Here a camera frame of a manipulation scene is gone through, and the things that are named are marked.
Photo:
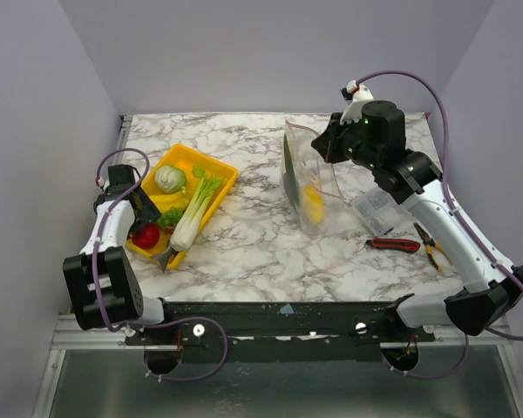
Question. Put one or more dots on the green toy celery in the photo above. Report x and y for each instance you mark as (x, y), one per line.
(187, 228)

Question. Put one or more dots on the clear zip top bag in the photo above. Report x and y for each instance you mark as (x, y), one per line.
(311, 169)

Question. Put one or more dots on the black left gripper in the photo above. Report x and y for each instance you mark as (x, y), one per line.
(149, 212)

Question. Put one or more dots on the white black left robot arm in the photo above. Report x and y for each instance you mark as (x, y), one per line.
(100, 279)

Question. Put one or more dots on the green toy scallion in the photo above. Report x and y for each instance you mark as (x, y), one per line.
(289, 182)

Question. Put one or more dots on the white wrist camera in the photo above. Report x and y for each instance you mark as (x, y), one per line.
(357, 95)
(102, 183)

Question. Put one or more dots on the green toy cabbage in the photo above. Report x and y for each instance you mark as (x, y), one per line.
(170, 179)

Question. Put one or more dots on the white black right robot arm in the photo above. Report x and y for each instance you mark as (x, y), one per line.
(492, 284)

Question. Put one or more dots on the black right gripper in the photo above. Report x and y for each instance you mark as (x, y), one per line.
(325, 144)

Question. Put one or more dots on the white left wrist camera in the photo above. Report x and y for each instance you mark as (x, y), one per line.
(102, 183)

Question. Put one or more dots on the yellow plastic tray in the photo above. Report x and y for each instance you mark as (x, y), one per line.
(186, 159)

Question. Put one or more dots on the clear plastic screw box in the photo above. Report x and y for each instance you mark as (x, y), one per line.
(379, 212)

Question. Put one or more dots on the red toy tomato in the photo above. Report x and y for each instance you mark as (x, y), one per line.
(147, 238)

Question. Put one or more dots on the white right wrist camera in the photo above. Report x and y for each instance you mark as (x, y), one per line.
(357, 95)

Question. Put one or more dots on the grey toy fish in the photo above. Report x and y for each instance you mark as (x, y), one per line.
(163, 259)

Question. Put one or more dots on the black mounting rail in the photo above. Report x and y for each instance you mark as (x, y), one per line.
(203, 332)

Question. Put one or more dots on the yellow black pliers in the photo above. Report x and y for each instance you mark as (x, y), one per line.
(431, 247)

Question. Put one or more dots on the red black utility knife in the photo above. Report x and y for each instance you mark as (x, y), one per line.
(401, 245)

